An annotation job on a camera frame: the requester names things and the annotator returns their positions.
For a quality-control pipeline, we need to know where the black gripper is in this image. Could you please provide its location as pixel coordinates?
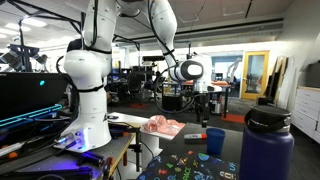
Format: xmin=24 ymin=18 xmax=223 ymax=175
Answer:
xmin=195 ymin=93 xmax=210 ymax=128

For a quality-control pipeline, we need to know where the orange white Sharpie marker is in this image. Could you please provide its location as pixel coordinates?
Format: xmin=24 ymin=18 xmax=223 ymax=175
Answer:
xmin=184 ymin=133 xmax=207 ymax=140

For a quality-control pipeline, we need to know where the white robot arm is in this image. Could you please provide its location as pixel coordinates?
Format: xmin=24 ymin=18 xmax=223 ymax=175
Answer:
xmin=55 ymin=0 xmax=222 ymax=152

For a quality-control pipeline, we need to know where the blue plastic cup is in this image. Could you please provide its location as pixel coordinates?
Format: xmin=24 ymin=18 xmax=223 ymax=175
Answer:
xmin=206 ymin=128 xmax=225 ymax=154

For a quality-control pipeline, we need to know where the black space pattern cloth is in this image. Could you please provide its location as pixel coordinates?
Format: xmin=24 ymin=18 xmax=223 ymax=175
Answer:
xmin=136 ymin=151 xmax=239 ymax=180

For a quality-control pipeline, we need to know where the pink crumpled cloth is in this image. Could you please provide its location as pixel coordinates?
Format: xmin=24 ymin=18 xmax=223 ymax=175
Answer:
xmin=143 ymin=115 xmax=185 ymax=136

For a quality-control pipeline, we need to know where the dark blue water bottle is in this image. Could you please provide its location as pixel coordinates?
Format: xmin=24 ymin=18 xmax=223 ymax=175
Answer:
xmin=239 ymin=105 xmax=294 ymax=180

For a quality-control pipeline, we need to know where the yellow framed door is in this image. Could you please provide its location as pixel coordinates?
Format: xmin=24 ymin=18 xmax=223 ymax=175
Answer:
xmin=241 ymin=51 xmax=269 ymax=100

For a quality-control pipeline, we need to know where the white drawer cabinet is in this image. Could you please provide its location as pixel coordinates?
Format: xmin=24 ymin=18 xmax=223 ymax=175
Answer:
xmin=292 ymin=86 xmax=320 ymax=143

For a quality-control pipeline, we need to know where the black computer monitor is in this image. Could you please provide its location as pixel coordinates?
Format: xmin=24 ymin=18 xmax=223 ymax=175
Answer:
xmin=0 ymin=72 xmax=68 ymax=119

